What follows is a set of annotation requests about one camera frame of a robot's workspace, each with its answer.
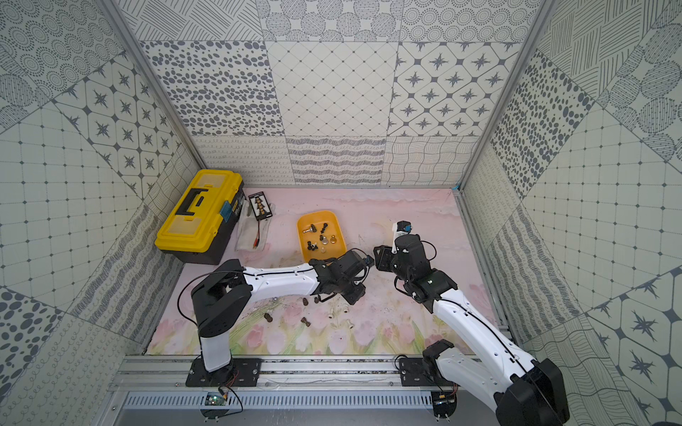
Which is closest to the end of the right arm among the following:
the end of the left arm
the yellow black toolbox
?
the end of the left arm

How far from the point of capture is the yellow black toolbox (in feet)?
2.82

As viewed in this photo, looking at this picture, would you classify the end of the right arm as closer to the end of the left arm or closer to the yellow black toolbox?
the end of the left arm
